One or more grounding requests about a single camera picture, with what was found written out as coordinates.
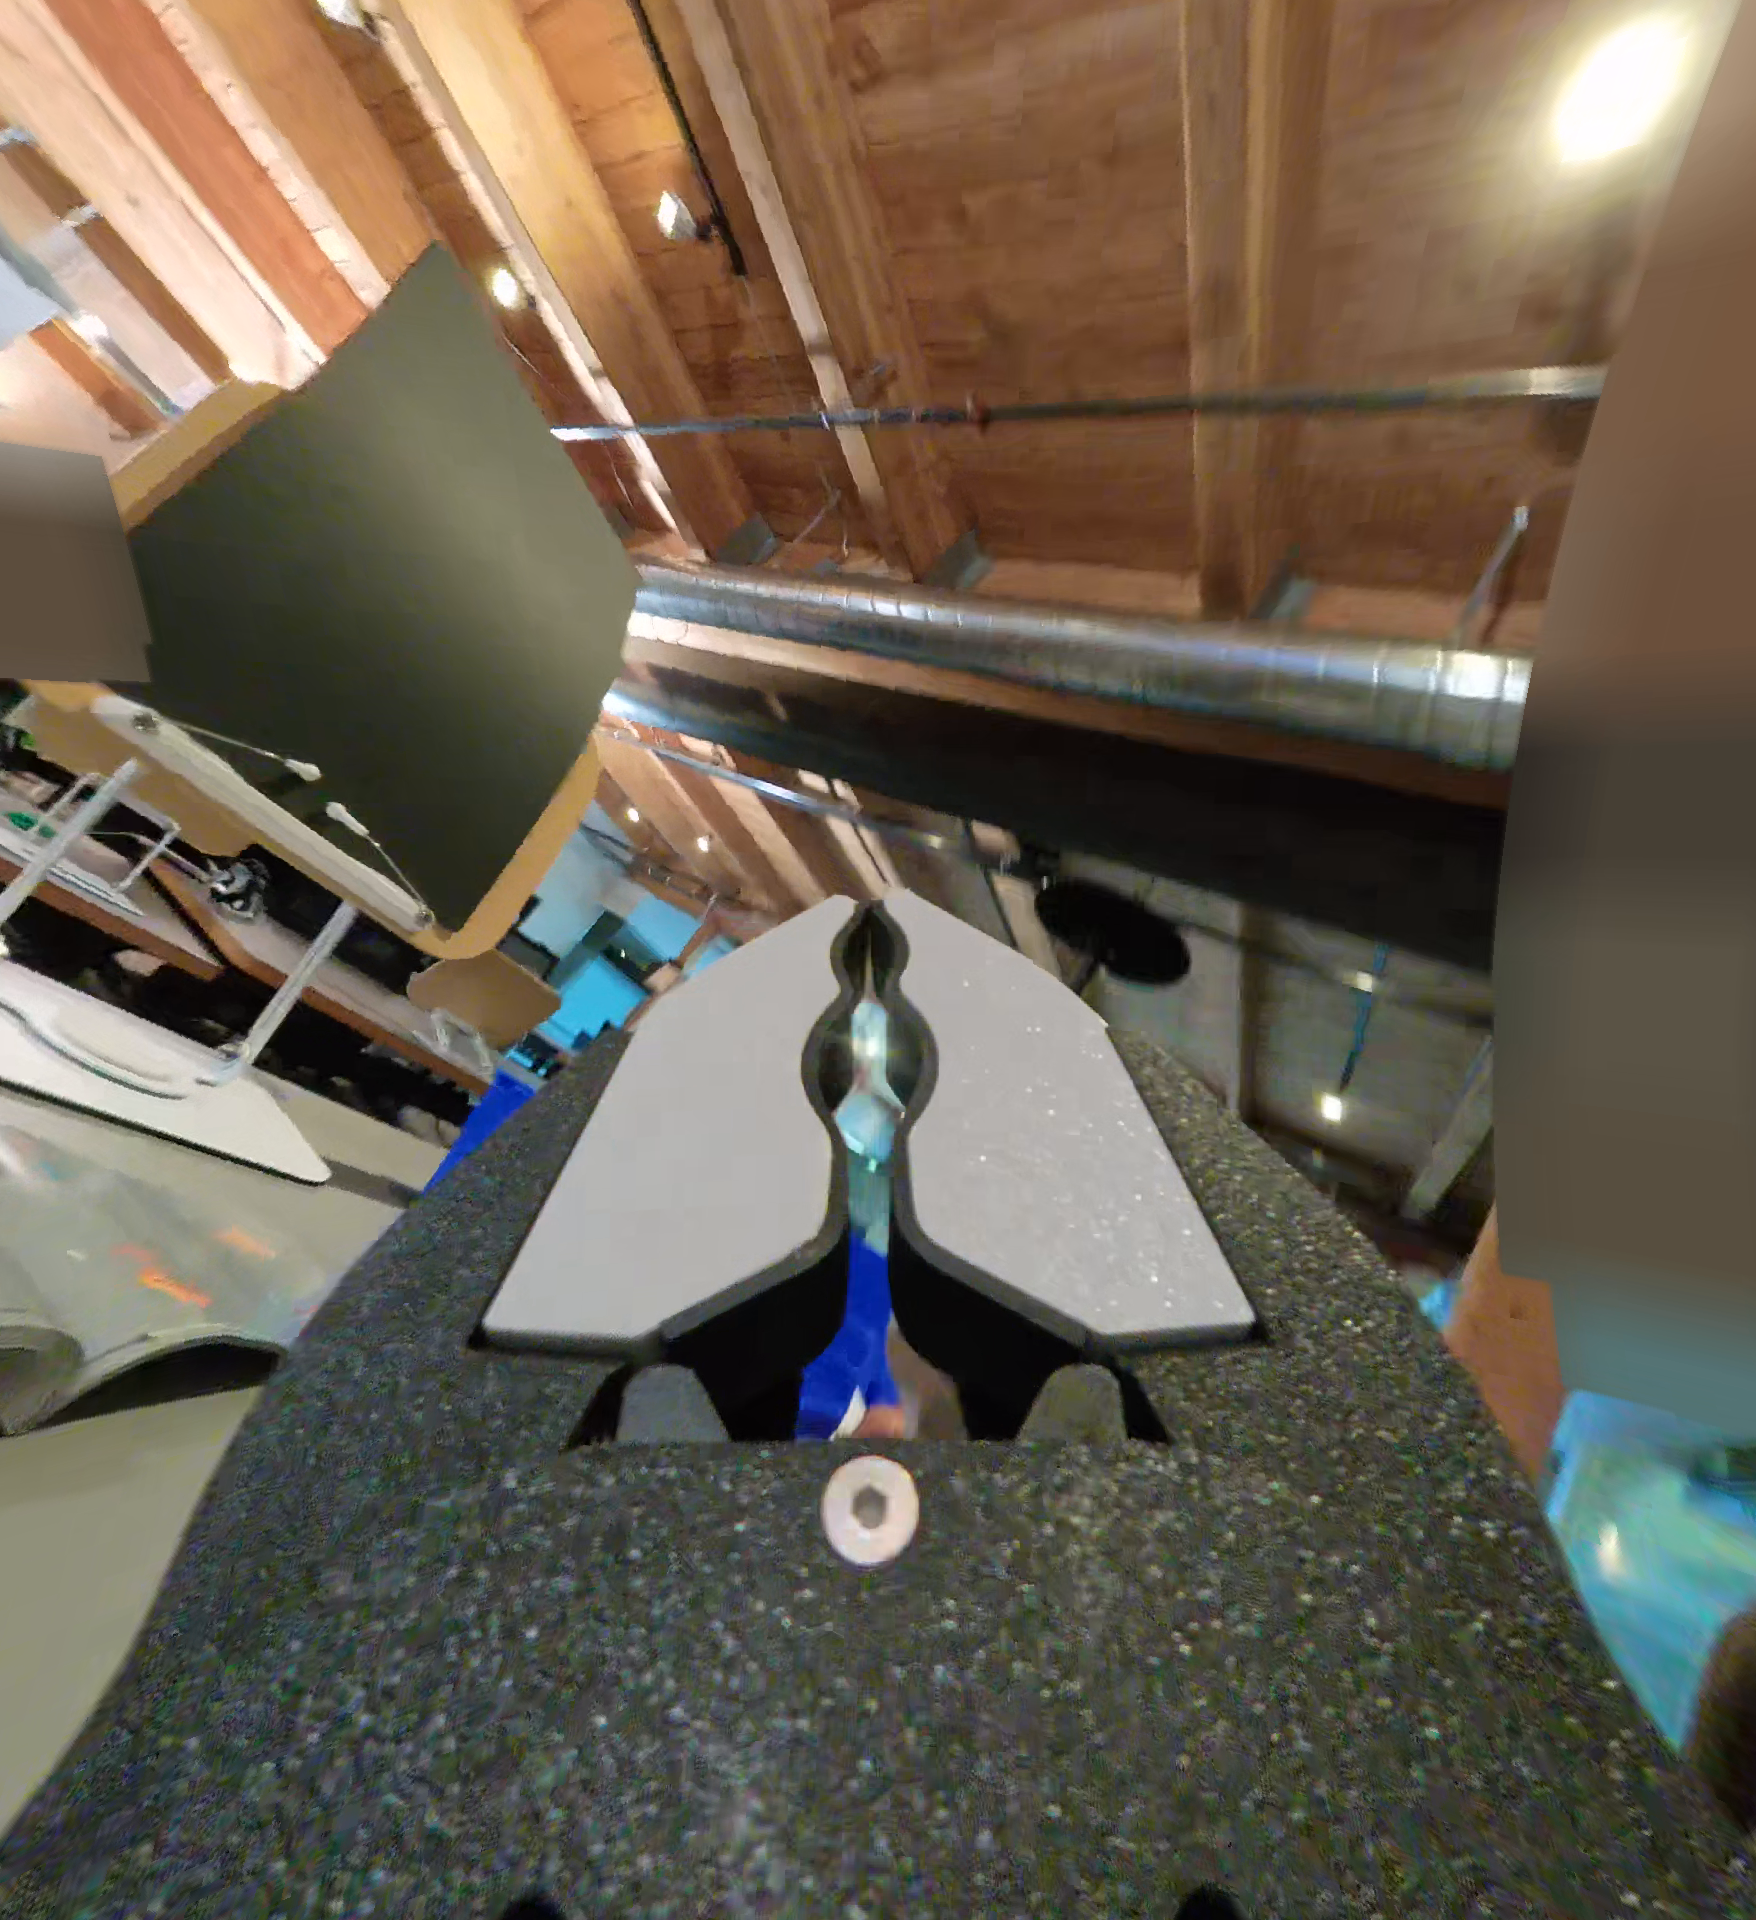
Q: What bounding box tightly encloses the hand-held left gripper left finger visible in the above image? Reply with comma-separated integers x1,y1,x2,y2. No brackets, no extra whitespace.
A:
478,895,878,1434

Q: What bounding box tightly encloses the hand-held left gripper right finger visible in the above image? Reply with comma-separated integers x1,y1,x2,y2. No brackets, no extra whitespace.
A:
862,895,1262,1434

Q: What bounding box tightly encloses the clear blue toy brick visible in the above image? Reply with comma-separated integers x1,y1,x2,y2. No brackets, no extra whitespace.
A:
814,960,921,1215

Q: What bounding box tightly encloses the white desk mat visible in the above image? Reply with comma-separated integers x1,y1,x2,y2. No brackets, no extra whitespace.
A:
0,918,335,1189

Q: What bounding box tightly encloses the wooden background table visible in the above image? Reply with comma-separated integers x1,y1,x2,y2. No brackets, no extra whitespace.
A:
0,781,499,1093

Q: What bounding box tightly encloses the clear laptop stand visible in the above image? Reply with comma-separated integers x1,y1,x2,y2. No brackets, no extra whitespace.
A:
0,706,478,1098

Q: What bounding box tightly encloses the open instruction booklet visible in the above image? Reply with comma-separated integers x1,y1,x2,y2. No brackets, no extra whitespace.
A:
0,1108,359,1448

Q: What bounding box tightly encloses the metal conduit pipe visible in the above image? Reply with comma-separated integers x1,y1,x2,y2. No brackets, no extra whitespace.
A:
550,363,1612,447

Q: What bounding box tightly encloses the black lighting track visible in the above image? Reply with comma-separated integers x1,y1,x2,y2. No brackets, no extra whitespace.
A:
629,0,751,279

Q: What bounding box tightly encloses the bright ceiling lamp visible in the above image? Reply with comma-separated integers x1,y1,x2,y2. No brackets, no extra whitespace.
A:
1544,14,1698,168

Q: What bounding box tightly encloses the metal ventilation duct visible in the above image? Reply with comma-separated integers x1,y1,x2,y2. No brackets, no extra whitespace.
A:
620,559,1535,779

